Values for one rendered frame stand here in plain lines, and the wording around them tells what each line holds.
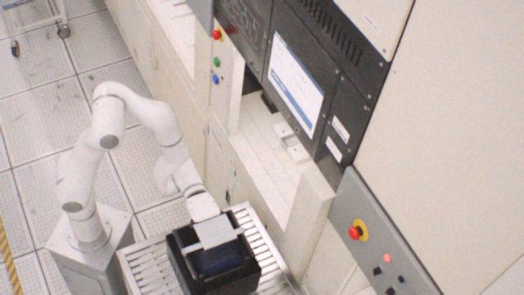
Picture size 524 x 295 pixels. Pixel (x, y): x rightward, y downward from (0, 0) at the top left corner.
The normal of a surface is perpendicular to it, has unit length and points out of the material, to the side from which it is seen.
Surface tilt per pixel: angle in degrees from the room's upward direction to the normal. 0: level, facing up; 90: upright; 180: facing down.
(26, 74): 0
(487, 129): 90
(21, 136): 0
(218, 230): 1
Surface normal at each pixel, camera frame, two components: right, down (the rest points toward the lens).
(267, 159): 0.10, -0.59
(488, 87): -0.88, 0.32
